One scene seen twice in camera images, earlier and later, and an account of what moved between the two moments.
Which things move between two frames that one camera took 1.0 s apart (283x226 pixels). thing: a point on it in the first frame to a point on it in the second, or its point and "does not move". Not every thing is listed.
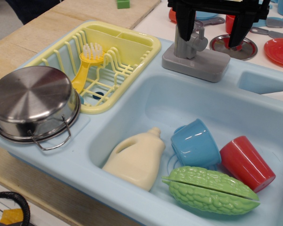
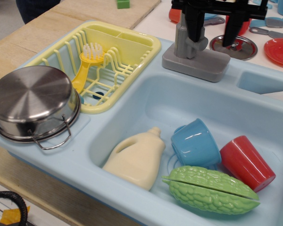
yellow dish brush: [92, 53] does not move
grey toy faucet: [188, 58] does not move
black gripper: [258, 8] to [195, 11]
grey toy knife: [275, 34] does not move
